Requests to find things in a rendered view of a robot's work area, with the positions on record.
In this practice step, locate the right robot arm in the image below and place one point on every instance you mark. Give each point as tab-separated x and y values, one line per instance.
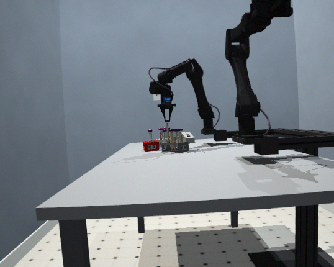
165	77

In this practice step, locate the red rack with round wells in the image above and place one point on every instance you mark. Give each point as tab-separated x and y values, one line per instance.
151	146

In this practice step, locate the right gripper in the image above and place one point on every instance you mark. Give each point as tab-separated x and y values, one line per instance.
163	105

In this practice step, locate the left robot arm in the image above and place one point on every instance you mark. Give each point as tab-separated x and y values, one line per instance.
237	55

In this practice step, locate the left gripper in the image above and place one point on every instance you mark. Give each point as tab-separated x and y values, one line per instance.
275	8

